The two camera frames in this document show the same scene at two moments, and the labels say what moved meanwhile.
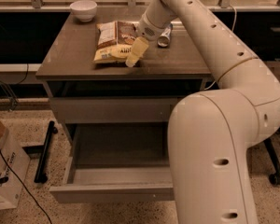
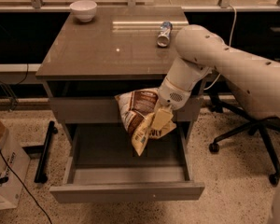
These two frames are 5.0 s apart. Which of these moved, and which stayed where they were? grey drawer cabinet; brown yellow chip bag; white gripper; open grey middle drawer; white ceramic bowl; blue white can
Moved: brown yellow chip bag; white gripper
Stayed: grey drawer cabinet; white ceramic bowl; open grey middle drawer; blue white can
